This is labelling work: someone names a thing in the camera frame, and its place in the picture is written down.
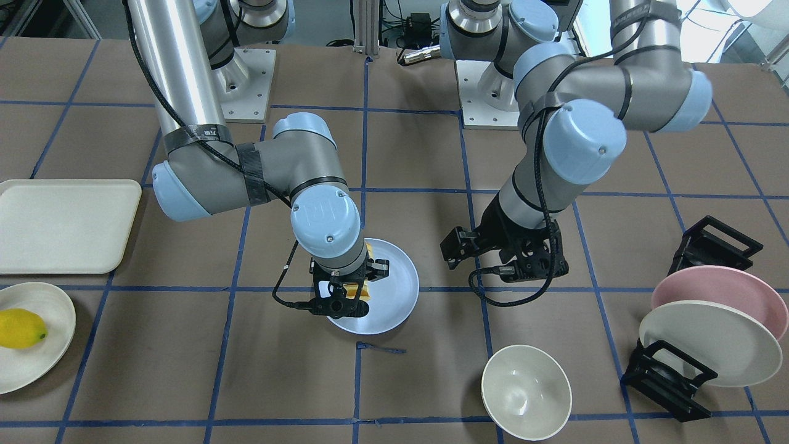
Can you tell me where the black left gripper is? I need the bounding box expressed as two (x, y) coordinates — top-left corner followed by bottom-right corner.
(440, 197), (562, 272)

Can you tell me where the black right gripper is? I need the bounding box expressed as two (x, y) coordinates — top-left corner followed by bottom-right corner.
(309, 257), (391, 294)

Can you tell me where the light blue plate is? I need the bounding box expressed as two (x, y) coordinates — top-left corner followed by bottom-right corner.
(328, 238), (419, 335)

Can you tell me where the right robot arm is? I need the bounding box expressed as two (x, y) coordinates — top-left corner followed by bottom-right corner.
(122, 1), (389, 282)

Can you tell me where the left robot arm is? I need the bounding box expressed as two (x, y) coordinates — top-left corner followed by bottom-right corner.
(439, 1), (713, 278)

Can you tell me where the black plate rack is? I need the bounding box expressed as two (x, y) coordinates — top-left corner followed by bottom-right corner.
(621, 215), (764, 422)

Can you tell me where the pink plate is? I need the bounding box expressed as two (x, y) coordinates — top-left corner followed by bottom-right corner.
(651, 265), (788, 340)

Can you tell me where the cream plate in rack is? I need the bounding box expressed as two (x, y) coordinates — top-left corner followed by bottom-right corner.
(639, 300), (783, 387)

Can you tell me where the cream plate under lemon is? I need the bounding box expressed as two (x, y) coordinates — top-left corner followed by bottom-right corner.
(1, 282), (76, 394)

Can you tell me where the white bowl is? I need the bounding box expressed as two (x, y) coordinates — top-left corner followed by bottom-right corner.
(481, 345), (574, 442)

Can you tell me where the silver cylinder connector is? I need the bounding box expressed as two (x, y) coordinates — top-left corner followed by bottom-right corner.
(397, 44), (442, 67)

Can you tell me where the black power adapter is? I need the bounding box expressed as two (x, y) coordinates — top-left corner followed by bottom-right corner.
(405, 12), (432, 39)

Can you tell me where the white rectangular tray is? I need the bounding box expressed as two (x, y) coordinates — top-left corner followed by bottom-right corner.
(1, 179), (142, 275)

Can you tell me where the yellow lemon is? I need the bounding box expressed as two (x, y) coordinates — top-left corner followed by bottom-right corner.
(1, 307), (48, 349)

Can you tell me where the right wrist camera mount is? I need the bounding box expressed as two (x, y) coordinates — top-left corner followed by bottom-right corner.
(272, 241), (371, 319)

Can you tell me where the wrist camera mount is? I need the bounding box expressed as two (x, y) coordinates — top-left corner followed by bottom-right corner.
(272, 241), (371, 319)
(468, 220), (569, 307)

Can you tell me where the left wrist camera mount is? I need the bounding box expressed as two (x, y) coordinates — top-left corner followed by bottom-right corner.
(468, 220), (569, 307)

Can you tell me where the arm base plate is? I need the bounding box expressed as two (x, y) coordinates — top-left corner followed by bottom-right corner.
(211, 48), (277, 123)
(456, 60), (519, 130)

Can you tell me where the black cables bundle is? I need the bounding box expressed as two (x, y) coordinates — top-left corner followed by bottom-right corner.
(325, 0), (451, 50)

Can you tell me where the aluminium frame post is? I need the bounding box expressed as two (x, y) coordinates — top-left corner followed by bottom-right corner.
(352, 0), (381, 61)

